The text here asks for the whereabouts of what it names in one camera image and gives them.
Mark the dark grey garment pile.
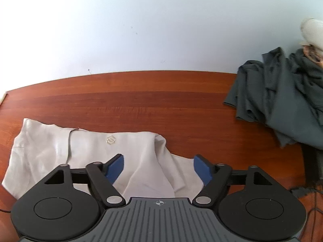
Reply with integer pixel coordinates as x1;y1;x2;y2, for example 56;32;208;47
224;48;322;149

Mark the beige satin shirt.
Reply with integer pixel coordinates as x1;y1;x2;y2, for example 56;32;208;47
2;119;203;199

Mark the black cable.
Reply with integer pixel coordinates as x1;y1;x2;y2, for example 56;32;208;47
287;186;323;232

